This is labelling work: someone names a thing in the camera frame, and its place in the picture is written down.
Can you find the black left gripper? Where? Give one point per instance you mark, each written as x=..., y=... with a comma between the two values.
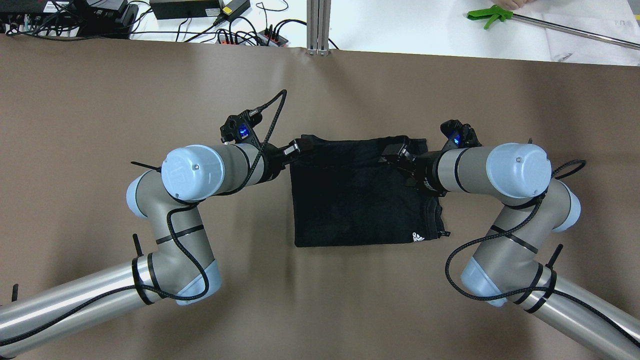
x=270, y=164

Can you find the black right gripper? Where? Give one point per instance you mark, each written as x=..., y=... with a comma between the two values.
x=426, y=171

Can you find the black t-shirt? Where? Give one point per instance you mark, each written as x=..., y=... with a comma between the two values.
x=344, y=195

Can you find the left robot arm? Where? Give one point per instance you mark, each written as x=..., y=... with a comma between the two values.
x=183, y=268

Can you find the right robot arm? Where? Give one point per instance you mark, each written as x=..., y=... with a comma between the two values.
x=500, y=267

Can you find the green plastic clamp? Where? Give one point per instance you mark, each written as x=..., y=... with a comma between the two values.
x=490, y=15

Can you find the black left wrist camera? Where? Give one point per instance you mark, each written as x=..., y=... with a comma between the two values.
x=239, y=128

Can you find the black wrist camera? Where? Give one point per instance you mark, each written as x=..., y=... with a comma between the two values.
x=239, y=128
x=459, y=135

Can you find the aluminium frame post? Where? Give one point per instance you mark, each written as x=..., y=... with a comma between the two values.
x=317, y=27

